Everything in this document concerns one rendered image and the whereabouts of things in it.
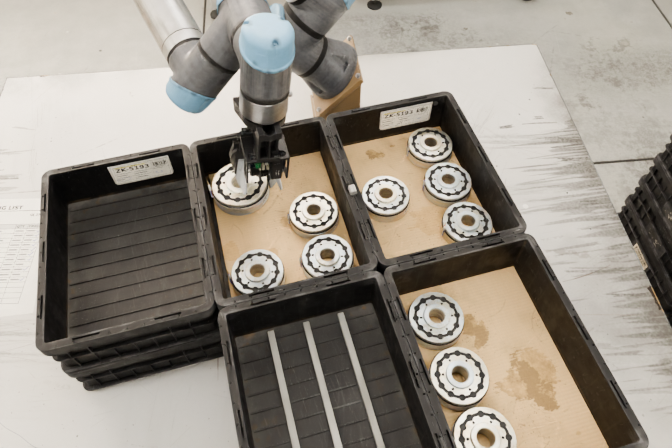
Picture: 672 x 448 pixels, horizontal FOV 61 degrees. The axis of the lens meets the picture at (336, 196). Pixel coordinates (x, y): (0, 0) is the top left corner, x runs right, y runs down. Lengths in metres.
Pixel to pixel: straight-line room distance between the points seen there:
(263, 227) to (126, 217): 0.30
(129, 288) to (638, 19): 2.92
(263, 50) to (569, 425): 0.79
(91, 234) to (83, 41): 2.01
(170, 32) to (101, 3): 2.46
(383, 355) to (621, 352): 0.52
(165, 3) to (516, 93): 1.05
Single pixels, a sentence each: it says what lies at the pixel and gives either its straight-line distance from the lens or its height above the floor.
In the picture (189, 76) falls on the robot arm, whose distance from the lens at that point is 0.93.
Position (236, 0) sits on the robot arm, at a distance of 0.89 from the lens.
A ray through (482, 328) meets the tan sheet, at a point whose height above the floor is 0.83.
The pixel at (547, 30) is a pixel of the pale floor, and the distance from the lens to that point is 3.20.
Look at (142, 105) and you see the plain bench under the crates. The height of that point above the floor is 0.70.
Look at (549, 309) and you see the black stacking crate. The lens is 1.13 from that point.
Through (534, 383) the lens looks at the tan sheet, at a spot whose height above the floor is 0.83.
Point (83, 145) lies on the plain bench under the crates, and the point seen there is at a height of 0.70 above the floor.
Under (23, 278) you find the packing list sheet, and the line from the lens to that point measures 1.46.
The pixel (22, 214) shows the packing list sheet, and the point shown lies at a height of 0.70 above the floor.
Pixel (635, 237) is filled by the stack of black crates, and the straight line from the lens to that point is 2.17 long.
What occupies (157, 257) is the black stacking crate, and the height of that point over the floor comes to 0.83.
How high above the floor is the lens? 1.83
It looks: 54 degrees down
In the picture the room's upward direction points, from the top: straight up
